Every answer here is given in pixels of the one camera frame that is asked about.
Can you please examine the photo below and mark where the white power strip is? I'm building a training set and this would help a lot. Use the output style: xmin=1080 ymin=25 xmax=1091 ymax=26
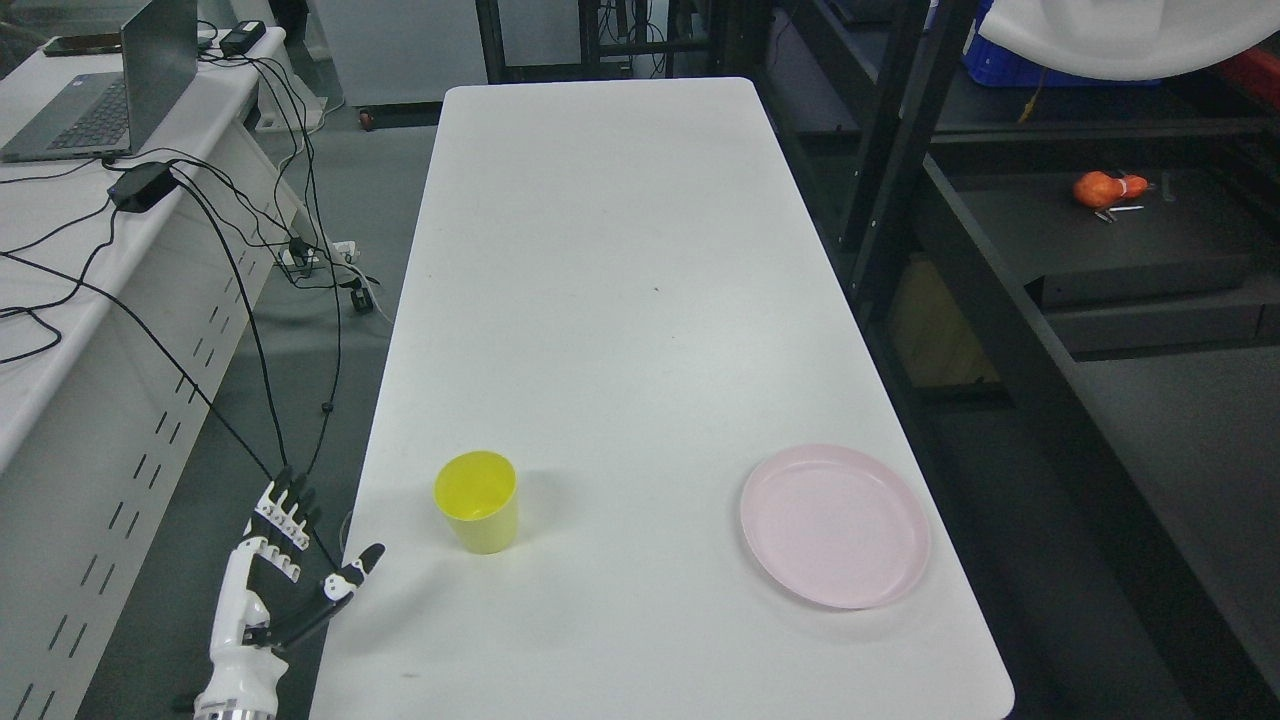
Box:
xmin=275 ymin=237 xmax=360 ymax=281

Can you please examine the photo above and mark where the pink plastic plate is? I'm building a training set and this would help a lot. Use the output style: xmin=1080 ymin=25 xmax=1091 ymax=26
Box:
xmin=739 ymin=445 xmax=931 ymax=610

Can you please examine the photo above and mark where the white folding table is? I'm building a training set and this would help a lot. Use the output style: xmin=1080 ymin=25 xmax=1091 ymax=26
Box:
xmin=308 ymin=78 xmax=1015 ymax=719

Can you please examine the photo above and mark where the black phone on desk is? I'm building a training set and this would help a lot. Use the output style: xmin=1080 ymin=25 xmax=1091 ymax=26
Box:
xmin=41 ymin=32 xmax=122 ymax=56

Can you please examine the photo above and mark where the white perforated side desk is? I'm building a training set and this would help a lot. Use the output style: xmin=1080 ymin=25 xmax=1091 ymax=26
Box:
xmin=1 ymin=61 xmax=300 ymax=719

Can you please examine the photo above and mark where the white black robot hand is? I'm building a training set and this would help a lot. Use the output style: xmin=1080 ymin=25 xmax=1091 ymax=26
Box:
xmin=192 ymin=466 xmax=385 ymax=719

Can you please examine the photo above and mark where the yellow plastic cup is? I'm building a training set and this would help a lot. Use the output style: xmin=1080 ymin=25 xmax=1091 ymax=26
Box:
xmin=433 ymin=450 xmax=518 ymax=555

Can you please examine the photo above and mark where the black power adapter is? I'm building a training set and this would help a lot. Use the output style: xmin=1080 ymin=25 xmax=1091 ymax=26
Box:
xmin=108 ymin=161 xmax=179 ymax=214
xmin=218 ymin=20 xmax=268 ymax=58

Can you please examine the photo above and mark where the orange toy on shelf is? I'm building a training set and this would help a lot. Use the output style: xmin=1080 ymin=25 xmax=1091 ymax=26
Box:
xmin=1071 ymin=170 xmax=1149 ymax=210

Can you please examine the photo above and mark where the grey laptop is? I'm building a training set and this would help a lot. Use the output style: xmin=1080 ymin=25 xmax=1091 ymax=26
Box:
xmin=3 ymin=1 xmax=198 ymax=163

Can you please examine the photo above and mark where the black metal shelf rack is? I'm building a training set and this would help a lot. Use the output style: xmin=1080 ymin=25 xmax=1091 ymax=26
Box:
xmin=477 ymin=1 xmax=1279 ymax=719

